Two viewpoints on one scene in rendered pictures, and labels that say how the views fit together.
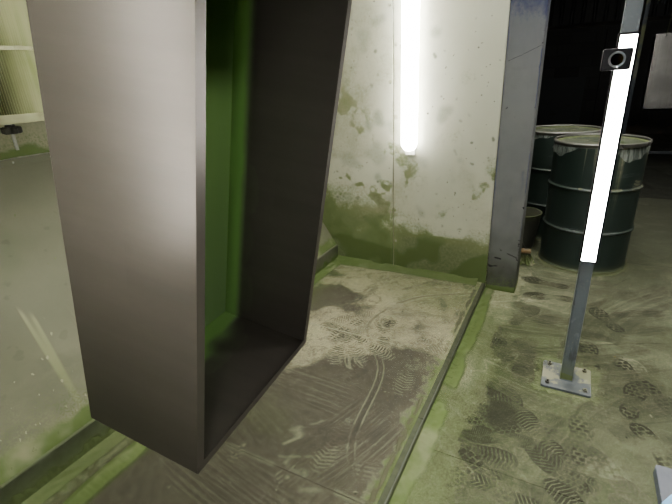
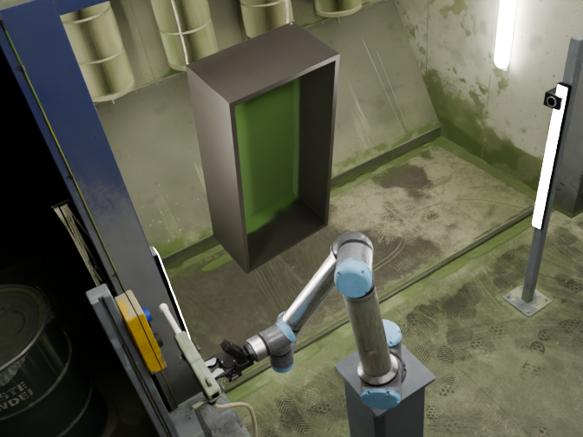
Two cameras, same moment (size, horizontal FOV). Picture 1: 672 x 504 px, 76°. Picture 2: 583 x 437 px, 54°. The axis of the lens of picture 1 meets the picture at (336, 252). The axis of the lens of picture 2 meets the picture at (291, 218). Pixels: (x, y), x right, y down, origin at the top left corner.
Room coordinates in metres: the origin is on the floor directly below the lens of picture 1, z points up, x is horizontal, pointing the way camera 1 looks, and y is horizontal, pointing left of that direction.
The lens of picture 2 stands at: (-0.96, -1.24, 2.73)
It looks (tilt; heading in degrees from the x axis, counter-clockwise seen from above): 39 degrees down; 35
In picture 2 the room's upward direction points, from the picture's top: 9 degrees counter-clockwise
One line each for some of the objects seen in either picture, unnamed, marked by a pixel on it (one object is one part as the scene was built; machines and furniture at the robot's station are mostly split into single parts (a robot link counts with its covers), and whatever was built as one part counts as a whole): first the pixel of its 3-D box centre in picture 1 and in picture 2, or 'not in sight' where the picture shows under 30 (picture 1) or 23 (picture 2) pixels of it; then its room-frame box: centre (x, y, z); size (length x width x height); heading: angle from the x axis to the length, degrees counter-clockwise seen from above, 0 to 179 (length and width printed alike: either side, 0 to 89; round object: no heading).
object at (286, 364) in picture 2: not in sight; (281, 353); (0.09, -0.34, 0.95); 0.12 x 0.09 x 0.12; 21
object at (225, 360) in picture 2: not in sight; (236, 361); (-0.07, -0.26, 1.06); 0.12 x 0.08 x 0.09; 151
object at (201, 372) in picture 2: not in sight; (192, 360); (-0.13, -0.10, 1.05); 0.49 x 0.05 x 0.23; 61
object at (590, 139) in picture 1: (600, 141); not in sight; (2.92, -1.83, 0.86); 0.54 x 0.54 x 0.01
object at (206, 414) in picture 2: not in sight; (205, 401); (-0.20, -0.19, 0.95); 0.26 x 0.15 x 0.32; 61
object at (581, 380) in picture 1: (565, 377); (527, 299); (1.60, -1.03, 0.01); 0.20 x 0.20 x 0.01; 61
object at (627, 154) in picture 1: (590, 202); not in sight; (2.91, -1.82, 0.44); 0.59 x 0.58 x 0.89; 165
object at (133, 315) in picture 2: not in sight; (140, 333); (-0.30, -0.14, 1.42); 0.12 x 0.06 x 0.26; 61
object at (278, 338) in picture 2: not in sight; (276, 338); (0.08, -0.34, 1.06); 0.12 x 0.09 x 0.10; 151
